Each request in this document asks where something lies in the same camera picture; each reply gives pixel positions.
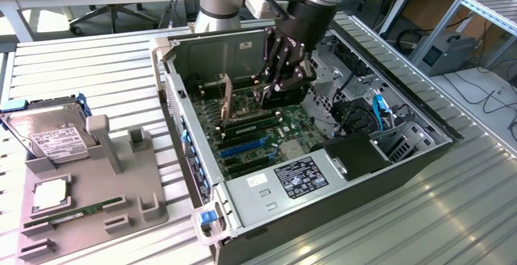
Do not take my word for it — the silver chipset heatsink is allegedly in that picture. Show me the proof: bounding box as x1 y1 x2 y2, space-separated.
280 142 306 160

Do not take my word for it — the black plastic fan shroud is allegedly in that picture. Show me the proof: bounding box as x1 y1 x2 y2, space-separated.
310 133 393 183

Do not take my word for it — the blue flat wire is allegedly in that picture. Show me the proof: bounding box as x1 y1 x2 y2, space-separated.
372 94 391 133

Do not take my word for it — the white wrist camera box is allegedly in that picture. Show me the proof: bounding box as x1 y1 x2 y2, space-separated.
244 0 290 20

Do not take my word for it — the labelled RAM stick in slot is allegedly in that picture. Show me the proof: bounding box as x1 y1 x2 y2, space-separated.
222 116 282 137

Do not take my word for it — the green motherboard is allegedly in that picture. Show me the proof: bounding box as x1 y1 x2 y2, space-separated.
188 76 328 181

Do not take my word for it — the hard drive in blue caddy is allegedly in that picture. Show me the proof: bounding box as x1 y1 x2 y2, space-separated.
0 93 93 133

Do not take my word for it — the aluminium profile frame table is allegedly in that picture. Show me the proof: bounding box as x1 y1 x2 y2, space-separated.
410 0 517 69

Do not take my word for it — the silver CPU chip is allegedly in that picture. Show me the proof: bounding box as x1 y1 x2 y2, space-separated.
32 180 68 208

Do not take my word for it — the silver disk bay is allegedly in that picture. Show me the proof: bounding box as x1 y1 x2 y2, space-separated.
371 121 451 165

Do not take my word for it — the grey plastic parts rack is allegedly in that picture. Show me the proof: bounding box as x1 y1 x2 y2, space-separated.
14 112 171 263

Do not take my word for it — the blue case side latch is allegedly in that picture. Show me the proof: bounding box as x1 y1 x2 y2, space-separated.
197 212 218 226

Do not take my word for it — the black long expansion slot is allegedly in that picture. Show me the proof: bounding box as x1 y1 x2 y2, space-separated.
218 133 259 150

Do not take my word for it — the black slanted stand pole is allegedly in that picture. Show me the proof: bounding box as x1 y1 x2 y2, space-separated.
379 0 427 41

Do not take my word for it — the silver hard disk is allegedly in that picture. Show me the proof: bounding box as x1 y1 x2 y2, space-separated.
1 101 100 165

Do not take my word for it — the silver metal drive cage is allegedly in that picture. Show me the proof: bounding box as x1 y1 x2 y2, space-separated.
306 25 389 133

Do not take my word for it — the CPU socket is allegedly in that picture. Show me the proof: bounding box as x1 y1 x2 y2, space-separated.
232 97 263 120

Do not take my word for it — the open black PC case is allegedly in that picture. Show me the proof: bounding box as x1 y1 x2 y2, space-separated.
148 18 465 265

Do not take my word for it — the blue expansion slot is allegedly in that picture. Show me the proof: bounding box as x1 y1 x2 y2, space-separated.
219 140 263 159

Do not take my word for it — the black power wire bundle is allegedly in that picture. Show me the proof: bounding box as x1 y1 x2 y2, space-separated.
334 98 380 136

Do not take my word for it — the low profile graphics card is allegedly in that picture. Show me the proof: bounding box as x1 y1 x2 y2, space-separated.
218 73 306 129

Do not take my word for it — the green RAM stick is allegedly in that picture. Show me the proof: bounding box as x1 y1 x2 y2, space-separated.
24 194 124 228

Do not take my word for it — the grey power supply unit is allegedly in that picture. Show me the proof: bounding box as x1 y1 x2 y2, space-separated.
222 149 350 229

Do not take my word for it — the grey computer tower with handle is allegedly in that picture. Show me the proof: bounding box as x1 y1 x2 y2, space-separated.
410 31 479 77

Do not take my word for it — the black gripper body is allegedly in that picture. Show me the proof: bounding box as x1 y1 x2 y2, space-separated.
272 0 336 51

